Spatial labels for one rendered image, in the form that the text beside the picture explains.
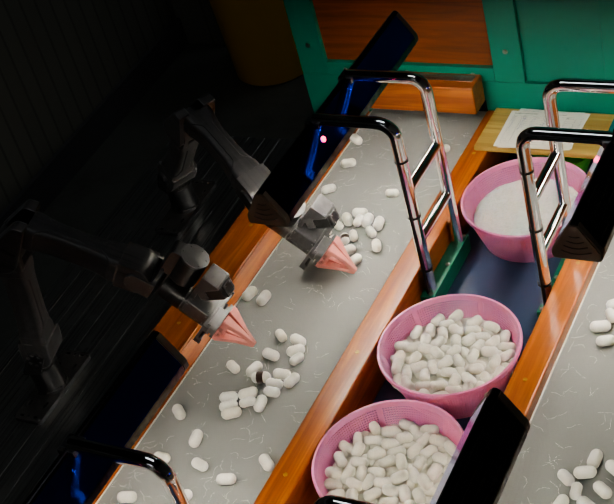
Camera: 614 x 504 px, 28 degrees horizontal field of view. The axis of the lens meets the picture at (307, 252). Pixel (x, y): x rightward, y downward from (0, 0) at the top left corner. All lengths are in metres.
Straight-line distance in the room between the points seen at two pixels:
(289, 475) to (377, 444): 0.17
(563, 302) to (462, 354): 0.21
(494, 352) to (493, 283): 0.28
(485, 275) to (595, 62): 0.52
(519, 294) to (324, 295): 0.39
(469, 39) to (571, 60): 0.23
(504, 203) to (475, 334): 0.40
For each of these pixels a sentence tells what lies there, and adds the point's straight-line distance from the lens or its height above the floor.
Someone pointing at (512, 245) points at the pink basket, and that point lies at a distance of 2.53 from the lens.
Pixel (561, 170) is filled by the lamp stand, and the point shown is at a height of 0.93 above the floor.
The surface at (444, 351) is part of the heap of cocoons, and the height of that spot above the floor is 0.73.
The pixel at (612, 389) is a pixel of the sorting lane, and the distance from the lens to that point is 2.21.
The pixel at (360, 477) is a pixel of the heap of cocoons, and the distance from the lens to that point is 2.15.
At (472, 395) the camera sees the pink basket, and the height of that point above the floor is 0.75.
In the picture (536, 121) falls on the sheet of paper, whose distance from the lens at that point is 2.79.
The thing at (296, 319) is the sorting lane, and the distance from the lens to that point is 2.47.
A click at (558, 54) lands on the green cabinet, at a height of 0.91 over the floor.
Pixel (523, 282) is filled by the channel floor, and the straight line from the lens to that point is 2.53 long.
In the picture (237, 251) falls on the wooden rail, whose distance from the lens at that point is 2.65.
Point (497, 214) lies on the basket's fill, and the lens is 2.62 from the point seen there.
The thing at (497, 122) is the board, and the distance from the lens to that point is 2.82.
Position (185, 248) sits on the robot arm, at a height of 1.02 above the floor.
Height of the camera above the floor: 2.32
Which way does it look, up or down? 37 degrees down
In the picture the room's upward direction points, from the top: 17 degrees counter-clockwise
